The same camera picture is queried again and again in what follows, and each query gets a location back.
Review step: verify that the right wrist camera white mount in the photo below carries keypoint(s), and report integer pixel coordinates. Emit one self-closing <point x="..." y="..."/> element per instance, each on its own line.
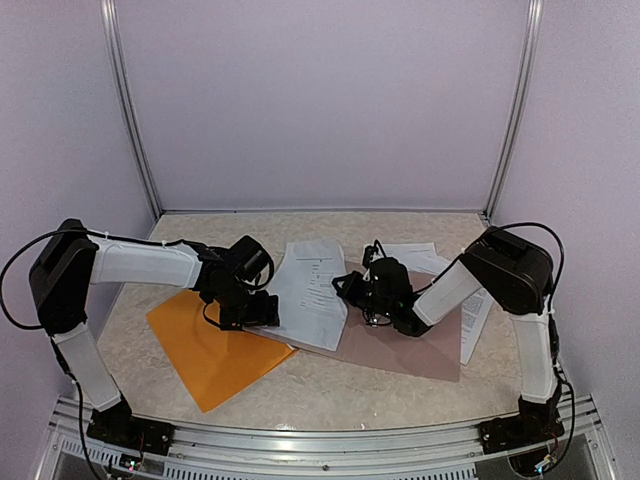
<point x="371" y="253"/>

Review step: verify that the white printed sheet back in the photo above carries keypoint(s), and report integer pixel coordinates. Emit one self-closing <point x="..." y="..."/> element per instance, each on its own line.
<point x="401" y="251"/>

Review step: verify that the right aluminium frame post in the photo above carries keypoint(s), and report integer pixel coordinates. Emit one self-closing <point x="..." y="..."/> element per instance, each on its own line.
<point x="517" y="107"/>

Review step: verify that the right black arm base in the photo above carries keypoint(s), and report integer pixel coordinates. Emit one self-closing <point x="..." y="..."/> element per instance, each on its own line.
<point x="534" y="423"/>

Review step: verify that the aluminium frame post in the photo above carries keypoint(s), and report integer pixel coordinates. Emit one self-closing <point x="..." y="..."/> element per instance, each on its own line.
<point x="118" y="65"/>
<point x="517" y="107"/>

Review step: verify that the metal folder clip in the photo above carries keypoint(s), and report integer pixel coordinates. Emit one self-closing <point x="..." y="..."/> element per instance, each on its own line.
<point x="372" y="320"/>

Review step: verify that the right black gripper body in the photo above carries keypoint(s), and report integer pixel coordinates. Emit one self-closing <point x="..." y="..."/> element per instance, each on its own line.
<point x="379" y="304"/>

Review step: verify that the orange folder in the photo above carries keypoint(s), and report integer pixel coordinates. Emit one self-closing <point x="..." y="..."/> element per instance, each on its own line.
<point x="214" y="365"/>

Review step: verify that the pink-brown file folder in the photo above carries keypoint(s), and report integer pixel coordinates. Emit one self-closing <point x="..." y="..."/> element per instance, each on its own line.
<point x="407" y="346"/>

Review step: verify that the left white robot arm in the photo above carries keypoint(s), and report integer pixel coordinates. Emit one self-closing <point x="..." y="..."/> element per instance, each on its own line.
<point x="76" y="258"/>

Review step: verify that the left aluminium frame post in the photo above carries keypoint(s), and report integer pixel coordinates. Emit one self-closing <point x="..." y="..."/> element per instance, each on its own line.
<point x="118" y="65"/>

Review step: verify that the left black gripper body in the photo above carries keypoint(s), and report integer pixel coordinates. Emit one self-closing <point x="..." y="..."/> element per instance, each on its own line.
<point x="236" y="306"/>

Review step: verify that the white printed sheet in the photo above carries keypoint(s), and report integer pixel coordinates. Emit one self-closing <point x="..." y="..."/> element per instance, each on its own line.
<point x="310" y="312"/>
<point x="432" y="265"/>
<point x="401" y="251"/>

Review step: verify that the white printed sheet dense text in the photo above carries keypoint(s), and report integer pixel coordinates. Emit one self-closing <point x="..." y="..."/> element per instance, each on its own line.
<point x="475" y="311"/>

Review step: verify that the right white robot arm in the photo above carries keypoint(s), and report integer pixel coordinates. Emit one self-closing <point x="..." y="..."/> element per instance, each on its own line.
<point x="520" y="277"/>

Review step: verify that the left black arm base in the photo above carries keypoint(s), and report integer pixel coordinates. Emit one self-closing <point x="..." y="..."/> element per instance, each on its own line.
<point x="119" y="426"/>

